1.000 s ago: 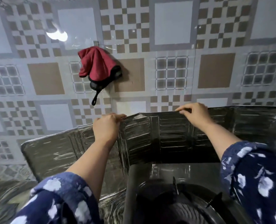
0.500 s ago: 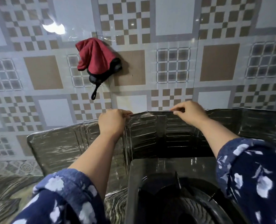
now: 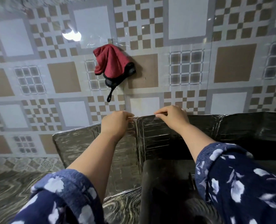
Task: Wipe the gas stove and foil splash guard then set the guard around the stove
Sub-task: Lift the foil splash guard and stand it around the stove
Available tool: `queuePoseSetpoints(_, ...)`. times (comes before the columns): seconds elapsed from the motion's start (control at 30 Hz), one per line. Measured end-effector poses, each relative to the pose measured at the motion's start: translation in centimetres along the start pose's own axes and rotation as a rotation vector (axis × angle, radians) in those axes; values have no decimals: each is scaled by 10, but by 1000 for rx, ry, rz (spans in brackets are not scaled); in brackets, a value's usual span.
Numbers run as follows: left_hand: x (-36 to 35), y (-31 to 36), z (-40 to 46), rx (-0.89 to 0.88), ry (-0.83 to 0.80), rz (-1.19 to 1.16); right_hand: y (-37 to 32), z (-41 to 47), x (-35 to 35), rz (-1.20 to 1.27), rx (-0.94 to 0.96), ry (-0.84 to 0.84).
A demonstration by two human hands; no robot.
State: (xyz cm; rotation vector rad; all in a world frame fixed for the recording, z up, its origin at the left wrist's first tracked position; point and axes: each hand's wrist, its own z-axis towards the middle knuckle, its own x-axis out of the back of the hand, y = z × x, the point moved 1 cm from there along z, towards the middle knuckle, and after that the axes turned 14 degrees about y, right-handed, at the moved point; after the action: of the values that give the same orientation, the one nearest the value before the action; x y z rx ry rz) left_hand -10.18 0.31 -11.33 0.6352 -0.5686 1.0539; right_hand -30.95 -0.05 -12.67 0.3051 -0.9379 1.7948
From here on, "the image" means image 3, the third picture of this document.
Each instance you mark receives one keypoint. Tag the black gas stove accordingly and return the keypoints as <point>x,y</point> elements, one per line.
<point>166,184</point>

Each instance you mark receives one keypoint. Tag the person's left forearm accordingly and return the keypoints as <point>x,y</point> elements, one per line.
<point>94,160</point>

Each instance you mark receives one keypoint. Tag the blue floral left sleeve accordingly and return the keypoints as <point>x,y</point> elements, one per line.
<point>58,198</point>

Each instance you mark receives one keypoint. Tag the red hanging cloth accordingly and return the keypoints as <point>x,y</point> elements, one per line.
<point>111,59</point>

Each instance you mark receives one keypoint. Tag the black pot holder with loop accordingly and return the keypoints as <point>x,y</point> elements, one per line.
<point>121,75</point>

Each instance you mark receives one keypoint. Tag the blue floral right sleeve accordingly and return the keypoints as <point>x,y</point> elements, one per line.
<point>240,184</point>

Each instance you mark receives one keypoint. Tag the person's left hand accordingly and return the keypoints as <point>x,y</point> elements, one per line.
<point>114,125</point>

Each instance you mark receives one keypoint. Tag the person's right hand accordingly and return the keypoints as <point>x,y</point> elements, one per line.
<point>175,120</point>

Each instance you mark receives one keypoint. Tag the blue floral sleeve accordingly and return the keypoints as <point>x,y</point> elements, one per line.
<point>58,198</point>
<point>240,184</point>

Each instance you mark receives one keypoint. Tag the person's right thumb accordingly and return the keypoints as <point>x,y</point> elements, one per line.
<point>161,117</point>

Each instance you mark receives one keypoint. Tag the person's right forearm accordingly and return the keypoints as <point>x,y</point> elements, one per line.
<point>195,139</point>

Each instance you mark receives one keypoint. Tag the silver foil stove splash guard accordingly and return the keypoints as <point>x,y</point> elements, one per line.
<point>152,135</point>

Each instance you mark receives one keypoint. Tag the person's left fingers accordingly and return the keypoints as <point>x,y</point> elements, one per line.
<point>126,116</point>

